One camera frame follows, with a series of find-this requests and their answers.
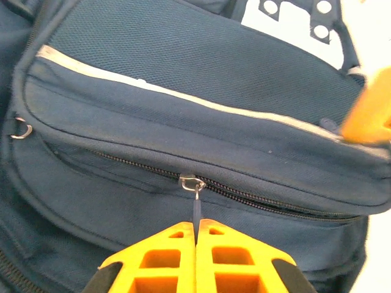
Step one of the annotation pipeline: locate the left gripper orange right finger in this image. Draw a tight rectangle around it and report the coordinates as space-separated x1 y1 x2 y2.
195 218 318 293

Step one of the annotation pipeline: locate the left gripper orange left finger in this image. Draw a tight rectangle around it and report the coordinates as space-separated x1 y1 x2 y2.
81 221 197 293

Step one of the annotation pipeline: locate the navy blue backpack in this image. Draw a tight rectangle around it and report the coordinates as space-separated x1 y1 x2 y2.
0 0 391 293

